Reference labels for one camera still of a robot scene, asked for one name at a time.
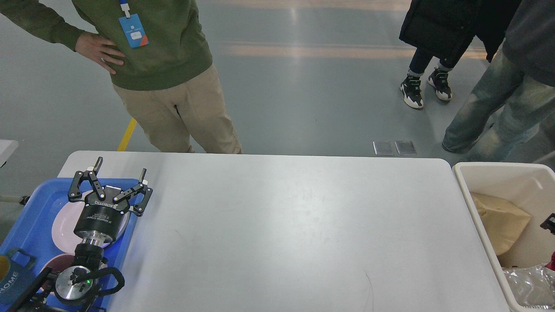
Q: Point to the teal mug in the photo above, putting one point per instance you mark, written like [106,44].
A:
[15,277]

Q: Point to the clear floor plate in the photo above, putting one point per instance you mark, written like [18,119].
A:
[405,147]
[383,148]

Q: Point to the pink plate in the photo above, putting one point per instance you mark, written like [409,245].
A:
[63,227]

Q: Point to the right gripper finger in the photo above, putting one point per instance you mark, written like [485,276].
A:
[549,223]

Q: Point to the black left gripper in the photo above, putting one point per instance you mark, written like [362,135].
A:
[102,216]

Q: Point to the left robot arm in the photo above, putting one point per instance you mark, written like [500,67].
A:
[89,277]

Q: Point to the brown paper bag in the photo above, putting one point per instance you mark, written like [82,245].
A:
[503,221]

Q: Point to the blue id badge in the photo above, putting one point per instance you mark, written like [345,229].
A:
[133,31]

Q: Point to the white side table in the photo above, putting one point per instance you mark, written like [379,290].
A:
[7,148]

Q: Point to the person in blue jeans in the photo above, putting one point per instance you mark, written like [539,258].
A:
[514,94]

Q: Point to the person in black sneakers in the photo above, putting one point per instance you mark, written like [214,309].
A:
[444,29]

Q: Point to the clear floor plate left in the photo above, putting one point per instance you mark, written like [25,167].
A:
[383,148]

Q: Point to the clear plastic bag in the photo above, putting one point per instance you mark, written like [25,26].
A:
[532,287]

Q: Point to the person in green sweater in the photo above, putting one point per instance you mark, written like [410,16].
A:
[170,86]

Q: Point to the beige plastic bin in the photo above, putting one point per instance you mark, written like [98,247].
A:
[530,187]

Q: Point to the clear floor plate right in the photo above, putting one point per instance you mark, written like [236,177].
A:
[405,147]

